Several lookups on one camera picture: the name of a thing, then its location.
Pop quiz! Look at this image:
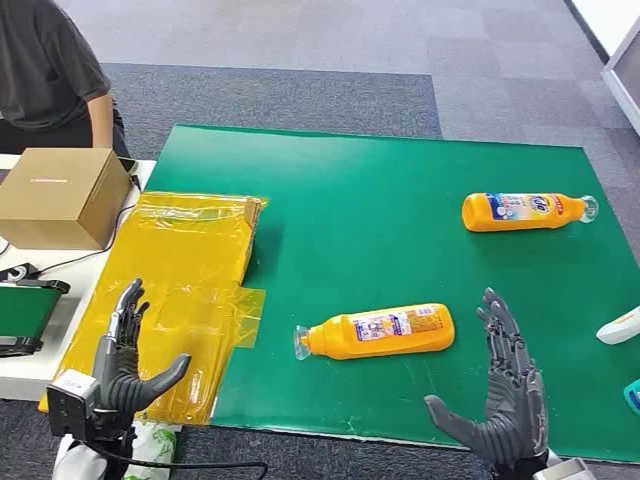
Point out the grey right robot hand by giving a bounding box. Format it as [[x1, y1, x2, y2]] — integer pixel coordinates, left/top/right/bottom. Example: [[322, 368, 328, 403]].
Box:
[[423, 287, 550, 480]]

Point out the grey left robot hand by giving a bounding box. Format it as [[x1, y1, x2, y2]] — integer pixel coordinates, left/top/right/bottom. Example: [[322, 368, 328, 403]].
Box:
[[91, 278, 192, 425]]

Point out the orange bottle with white-pink label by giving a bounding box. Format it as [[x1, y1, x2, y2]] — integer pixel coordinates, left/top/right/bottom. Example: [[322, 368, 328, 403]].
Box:
[[293, 303, 456, 362]]

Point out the white plastic bottle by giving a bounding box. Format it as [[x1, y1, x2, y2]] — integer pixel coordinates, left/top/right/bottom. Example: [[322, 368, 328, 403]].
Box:
[[595, 305, 640, 346]]

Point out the orange bottle with blue label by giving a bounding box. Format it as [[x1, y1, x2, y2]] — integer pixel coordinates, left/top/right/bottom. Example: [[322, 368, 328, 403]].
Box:
[[461, 192, 599, 234]]

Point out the white green-printed plastic bag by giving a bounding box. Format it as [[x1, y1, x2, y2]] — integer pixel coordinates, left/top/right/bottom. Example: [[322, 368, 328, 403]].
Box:
[[122, 419, 178, 480]]

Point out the white side table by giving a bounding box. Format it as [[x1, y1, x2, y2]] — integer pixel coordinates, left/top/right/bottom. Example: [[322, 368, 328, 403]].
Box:
[[0, 153, 158, 403]]

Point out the green belt black-framed device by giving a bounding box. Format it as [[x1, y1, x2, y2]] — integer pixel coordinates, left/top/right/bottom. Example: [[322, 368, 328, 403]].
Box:
[[0, 278, 72, 358]]

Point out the yellow plastic-wrapped box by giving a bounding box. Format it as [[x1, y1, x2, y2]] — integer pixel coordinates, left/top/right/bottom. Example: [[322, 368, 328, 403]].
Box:
[[38, 190, 269, 427]]

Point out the teal packet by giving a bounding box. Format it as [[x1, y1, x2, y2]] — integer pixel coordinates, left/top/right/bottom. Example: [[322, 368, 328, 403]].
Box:
[[623, 378, 640, 417]]

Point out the brown cardboard box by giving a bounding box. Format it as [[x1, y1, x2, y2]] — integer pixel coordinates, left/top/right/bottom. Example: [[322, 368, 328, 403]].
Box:
[[0, 146, 133, 252]]

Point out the green table mat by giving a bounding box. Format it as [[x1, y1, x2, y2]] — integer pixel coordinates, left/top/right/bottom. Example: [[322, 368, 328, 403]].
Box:
[[145, 123, 640, 464]]

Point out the person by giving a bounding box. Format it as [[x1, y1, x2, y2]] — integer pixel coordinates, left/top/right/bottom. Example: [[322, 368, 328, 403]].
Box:
[[0, 0, 130, 158]]

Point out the white framed board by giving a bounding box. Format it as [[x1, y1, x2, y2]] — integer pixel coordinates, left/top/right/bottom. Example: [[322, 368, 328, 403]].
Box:
[[601, 16, 640, 138]]

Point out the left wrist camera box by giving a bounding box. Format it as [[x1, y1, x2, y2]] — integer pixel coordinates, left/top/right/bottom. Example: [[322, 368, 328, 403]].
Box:
[[46, 369, 103, 442]]

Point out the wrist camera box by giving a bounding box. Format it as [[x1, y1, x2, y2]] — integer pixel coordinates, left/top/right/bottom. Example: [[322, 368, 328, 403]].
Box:
[[531, 450, 597, 480], [46, 369, 103, 442]]

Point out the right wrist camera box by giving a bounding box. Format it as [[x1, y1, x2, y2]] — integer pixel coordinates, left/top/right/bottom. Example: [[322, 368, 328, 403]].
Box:
[[531, 450, 597, 480]]

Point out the thin black table cable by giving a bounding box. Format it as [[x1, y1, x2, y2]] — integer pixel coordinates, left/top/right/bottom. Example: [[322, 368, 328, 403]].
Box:
[[0, 173, 142, 280]]

